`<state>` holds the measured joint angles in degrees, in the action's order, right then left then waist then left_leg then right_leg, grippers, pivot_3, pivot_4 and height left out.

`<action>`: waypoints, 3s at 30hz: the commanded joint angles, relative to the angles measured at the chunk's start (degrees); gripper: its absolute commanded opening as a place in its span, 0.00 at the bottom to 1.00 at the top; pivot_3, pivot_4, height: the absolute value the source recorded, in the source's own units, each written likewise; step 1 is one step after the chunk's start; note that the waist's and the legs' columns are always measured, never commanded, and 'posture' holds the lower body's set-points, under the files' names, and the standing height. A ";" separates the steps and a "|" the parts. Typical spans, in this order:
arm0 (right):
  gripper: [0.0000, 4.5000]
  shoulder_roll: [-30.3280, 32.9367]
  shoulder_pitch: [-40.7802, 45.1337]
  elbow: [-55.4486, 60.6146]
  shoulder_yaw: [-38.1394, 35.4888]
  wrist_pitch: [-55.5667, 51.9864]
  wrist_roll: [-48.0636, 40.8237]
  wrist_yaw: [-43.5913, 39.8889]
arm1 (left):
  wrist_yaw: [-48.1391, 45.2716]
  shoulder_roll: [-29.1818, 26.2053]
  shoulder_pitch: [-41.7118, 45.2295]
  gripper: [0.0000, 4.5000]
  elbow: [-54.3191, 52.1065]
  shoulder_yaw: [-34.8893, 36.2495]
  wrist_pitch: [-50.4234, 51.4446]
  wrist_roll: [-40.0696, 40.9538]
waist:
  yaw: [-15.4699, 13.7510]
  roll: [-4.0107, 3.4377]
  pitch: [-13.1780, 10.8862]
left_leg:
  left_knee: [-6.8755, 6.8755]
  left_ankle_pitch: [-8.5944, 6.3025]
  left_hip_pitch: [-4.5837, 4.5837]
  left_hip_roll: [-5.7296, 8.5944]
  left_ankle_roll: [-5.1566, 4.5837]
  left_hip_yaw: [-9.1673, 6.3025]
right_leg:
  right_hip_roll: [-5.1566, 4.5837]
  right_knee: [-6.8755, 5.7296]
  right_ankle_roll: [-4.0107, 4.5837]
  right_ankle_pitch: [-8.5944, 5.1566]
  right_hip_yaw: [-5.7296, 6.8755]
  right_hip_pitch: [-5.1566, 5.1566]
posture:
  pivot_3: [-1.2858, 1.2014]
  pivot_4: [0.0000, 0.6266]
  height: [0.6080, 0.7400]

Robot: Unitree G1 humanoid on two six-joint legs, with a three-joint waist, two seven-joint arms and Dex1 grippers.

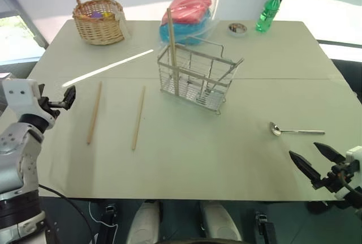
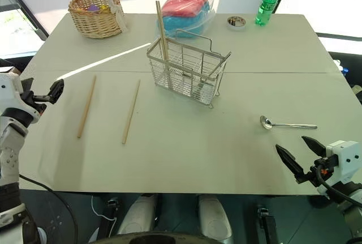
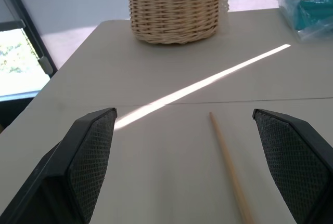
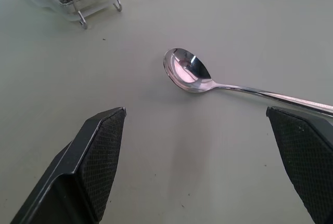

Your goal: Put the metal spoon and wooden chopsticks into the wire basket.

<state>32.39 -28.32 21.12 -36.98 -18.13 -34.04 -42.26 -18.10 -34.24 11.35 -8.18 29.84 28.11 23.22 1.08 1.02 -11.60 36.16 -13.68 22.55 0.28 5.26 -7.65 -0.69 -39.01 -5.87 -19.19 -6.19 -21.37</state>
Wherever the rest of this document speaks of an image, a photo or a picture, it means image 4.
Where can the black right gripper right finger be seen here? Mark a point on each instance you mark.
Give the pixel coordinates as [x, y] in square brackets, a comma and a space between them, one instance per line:
[307, 156]

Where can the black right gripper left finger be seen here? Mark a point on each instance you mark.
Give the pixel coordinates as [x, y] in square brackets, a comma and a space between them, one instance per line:
[78, 172]

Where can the shiny steel spoon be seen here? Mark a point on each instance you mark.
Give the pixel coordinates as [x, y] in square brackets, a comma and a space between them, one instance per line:
[186, 69]

